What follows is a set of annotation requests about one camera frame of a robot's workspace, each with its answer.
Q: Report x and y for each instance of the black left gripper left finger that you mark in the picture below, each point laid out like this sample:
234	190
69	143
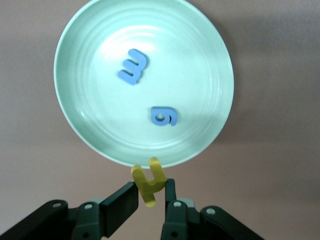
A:
117	212

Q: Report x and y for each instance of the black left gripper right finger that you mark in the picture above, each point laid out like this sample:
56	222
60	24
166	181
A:
175	222

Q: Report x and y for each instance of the yellow foam letter h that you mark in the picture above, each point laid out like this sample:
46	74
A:
150	187

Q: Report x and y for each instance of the green plate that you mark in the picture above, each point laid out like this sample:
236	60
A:
187	75

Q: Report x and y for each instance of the blue foam letter g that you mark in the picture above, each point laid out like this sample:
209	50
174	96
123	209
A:
170	116

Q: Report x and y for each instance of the blue foam letter m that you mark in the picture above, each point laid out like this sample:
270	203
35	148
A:
132	67

